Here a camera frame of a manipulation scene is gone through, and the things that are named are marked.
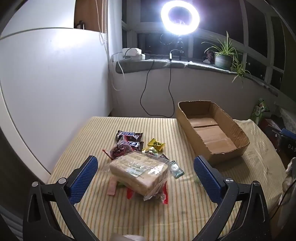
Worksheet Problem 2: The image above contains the red box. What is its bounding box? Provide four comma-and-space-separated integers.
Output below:
259, 118, 285, 149

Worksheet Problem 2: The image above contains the wooden shelf niche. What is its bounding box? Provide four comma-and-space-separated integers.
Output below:
74, 0, 105, 32

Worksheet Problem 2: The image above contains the pink candy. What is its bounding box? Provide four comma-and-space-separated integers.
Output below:
107, 178, 119, 196

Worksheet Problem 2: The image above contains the white cable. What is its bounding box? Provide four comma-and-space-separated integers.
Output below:
97, 0, 127, 91

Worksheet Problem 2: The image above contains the white power strip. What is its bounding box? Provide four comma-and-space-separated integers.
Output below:
122, 47, 145, 60

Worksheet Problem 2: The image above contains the green and white candy packet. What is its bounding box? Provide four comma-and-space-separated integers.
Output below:
167, 160, 184, 179

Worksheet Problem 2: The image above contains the green printed bag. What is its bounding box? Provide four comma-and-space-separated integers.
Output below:
252, 98, 270, 124

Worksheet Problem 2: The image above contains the white window frame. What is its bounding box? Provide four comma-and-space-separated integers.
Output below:
121, 0, 296, 93

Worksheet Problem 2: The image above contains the thin black cable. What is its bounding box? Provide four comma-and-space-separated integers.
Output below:
270, 180, 296, 219

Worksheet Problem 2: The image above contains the white cabinet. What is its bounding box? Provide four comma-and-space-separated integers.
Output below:
0, 27, 112, 177

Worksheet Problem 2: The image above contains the striped yellow tablecloth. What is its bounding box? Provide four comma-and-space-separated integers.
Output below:
47, 116, 287, 241

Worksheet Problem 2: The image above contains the black tripod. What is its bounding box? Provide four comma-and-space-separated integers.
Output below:
174, 35, 191, 62

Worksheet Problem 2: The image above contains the cardboard box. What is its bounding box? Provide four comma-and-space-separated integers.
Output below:
176, 100, 250, 165

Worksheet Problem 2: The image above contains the yellow candy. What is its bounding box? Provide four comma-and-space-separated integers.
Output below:
147, 138, 166, 151

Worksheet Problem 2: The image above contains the bagged sliced bread loaf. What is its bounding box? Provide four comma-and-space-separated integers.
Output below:
103, 151, 173, 201

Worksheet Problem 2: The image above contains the potted spider plant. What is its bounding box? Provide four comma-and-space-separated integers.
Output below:
201, 31, 251, 89

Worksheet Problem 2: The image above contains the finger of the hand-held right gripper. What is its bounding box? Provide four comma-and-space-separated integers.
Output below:
280, 128, 296, 140

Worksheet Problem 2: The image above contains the person's right hand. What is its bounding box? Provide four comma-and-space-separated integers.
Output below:
286, 157, 296, 186

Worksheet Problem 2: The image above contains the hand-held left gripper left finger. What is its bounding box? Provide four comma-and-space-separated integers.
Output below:
23, 155, 100, 241

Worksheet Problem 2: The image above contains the brown chocolate bar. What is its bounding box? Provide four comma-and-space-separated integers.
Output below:
116, 130, 143, 142
125, 140, 144, 150

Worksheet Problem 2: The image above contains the dark red snack packet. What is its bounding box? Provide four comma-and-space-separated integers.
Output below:
103, 136, 134, 162
127, 183, 170, 205

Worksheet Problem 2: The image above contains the black ring light cable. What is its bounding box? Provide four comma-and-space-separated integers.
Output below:
140, 49, 186, 118

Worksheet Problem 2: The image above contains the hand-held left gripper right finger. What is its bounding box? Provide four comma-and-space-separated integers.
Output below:
193, 155, 272, 241

